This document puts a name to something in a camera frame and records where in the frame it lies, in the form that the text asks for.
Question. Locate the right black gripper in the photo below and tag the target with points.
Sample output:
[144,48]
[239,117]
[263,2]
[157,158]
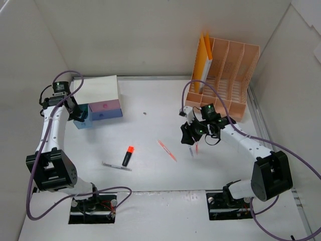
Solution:
[188,135]

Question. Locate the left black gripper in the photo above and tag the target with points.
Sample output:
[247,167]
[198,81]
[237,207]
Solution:
[77,115]

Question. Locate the pink drawer with knob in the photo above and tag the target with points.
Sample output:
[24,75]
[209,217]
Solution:
[105,105]

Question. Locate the orange cap black highlighter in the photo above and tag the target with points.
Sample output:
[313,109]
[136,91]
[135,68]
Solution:
[127,156]

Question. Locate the orange folder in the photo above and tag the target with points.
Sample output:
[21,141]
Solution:
[203,58]

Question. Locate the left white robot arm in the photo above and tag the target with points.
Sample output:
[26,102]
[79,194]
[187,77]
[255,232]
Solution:
[54,171]

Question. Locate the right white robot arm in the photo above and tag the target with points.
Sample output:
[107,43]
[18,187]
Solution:
[271,173]

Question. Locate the blue clear pen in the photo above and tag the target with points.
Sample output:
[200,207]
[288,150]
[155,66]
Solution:
[191,152]

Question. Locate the dark blue lower drawer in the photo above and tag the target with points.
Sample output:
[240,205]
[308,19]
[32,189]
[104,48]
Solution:
[107,114]

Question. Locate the pink pen left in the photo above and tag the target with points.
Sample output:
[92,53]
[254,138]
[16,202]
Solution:
[167,150]

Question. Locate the white drawer box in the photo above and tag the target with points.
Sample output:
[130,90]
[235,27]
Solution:
[98,89]

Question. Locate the clear dark pen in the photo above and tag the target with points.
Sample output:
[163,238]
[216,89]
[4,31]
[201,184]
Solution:
[116,167]

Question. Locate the peach file organizer rack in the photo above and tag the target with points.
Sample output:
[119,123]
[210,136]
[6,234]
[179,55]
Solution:
[228,78]

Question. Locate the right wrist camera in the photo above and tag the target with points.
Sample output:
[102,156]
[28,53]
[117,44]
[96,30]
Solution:
[188,113]

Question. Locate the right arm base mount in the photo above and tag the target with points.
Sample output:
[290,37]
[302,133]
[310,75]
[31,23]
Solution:
[221,207]

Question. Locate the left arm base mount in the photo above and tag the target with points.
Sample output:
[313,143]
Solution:
[98,209]

